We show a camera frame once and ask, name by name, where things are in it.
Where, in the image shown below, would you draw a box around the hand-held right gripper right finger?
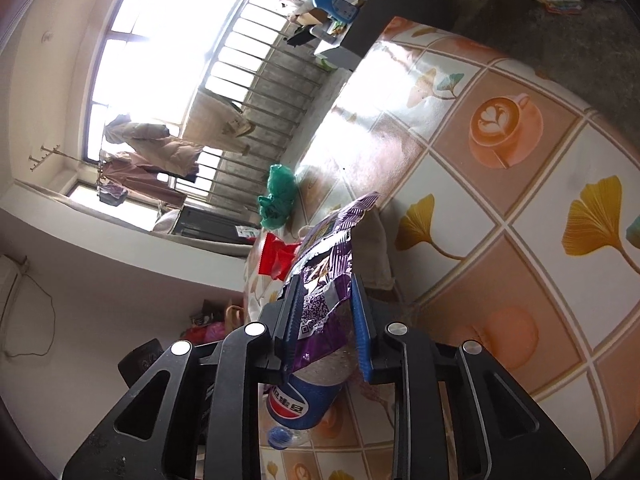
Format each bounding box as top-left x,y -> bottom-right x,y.
350,274 -> 601,480

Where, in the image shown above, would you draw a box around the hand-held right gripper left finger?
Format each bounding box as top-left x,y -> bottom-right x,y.
62,272 -> 306,480

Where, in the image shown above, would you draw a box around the purple snack packet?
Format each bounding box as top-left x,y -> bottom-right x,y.
280,192 -> 381,376

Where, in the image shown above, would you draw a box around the red snack packet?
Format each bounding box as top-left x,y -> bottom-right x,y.
257,232 -> 302,281

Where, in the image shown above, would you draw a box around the red and pink bags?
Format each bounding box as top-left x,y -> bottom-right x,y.
186,300 -> 247,347

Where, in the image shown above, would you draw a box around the plastic bottle with blue label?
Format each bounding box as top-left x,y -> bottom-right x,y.
265,345 -> 351,451

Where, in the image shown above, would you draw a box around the green plastic bag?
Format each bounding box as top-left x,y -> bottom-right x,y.
257,164 -> 299,229

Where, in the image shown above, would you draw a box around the printed tablecloth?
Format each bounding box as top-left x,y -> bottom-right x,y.
242,16 -> 640,480

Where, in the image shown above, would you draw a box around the pink hanging garment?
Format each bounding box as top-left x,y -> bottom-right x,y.
97,152 -> 188,208

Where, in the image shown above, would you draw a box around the beige cloth on railing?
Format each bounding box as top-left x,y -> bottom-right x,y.
182,91 -> 257,155

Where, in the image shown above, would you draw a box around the beige hanging jacket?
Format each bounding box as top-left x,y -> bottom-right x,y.
102,115 -> 204,177

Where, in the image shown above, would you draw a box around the metal window railing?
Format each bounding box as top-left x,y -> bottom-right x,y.
172,0 -> 351,211

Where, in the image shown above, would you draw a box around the blue detergent bottle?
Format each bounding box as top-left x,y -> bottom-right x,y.
315,0 -> 358,23

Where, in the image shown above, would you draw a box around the wall cable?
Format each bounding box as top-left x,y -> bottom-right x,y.
4,259 -> 57,359

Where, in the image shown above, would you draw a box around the wall hook rack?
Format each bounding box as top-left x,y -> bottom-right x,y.
29,144 -> 62,172

